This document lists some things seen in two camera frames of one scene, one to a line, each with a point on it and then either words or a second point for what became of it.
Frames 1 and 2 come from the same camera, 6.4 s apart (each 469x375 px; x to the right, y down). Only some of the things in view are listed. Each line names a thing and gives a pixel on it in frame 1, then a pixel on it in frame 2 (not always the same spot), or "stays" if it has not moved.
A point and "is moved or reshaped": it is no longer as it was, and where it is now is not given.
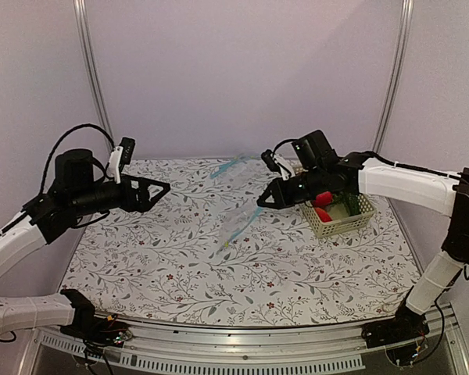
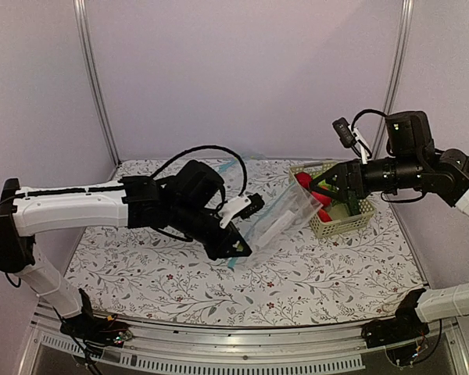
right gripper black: [274, 187] to [352, 166]
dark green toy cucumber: [351, 201] stays
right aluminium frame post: [406, 18] stays
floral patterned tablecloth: [203, 253] stays
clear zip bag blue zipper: [236, 222] is moved or reshaped
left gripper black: [142, 204] to [223, 248]
